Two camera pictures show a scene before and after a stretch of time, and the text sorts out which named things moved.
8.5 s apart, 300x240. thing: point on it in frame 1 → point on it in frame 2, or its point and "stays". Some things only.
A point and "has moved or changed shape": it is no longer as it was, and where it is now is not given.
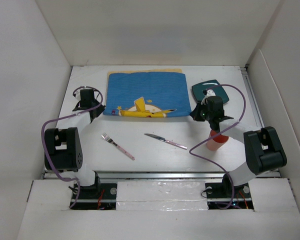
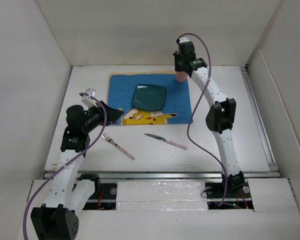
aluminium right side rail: x=252 y=102 stays
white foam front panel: x=161 y=210 stays
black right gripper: x=195 y=114 → x=177 y=68
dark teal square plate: x=197 y=90 → x=149 y=97
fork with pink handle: x=106 y=137 stays
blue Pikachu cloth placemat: x=147 y=93 has moved or changed shape
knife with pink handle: x=169 y=142 stays
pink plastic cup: x=216 y=142 → x=181 y=76
